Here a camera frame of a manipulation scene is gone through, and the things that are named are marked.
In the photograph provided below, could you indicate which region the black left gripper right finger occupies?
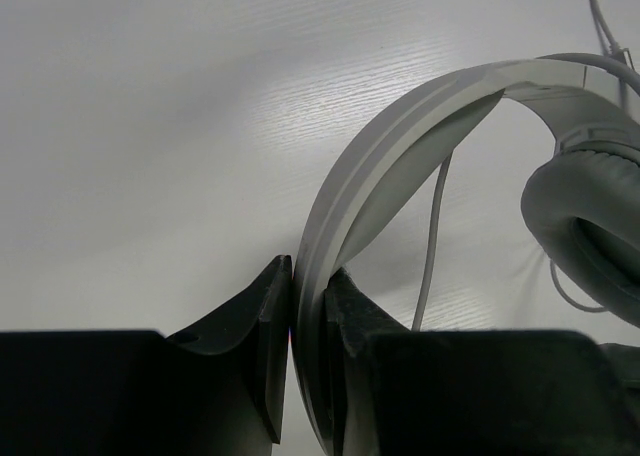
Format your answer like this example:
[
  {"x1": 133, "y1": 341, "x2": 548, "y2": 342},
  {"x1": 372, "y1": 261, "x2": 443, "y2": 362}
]
[{"x1": 324, "y1": 269, "x2": 415, "y2": 455}]

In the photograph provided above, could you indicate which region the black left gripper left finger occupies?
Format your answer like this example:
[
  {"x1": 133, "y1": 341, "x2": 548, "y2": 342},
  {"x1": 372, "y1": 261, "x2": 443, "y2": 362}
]
[{"x1": 167, "y1": 255, "x2": 292, "y2": 445}]

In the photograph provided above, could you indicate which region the white grey over-ear headphones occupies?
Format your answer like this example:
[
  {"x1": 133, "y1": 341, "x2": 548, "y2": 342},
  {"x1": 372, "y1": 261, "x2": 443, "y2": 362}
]
[{"x1": 290, "y1": 52, "x2": 640, "y2": 452}]

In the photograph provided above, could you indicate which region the grey headphone cable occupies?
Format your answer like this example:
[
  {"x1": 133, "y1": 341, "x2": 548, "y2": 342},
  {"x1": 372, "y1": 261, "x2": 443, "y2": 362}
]
[{"x1": 410, "y1": 0, "x2": 640, "y2": 333}]

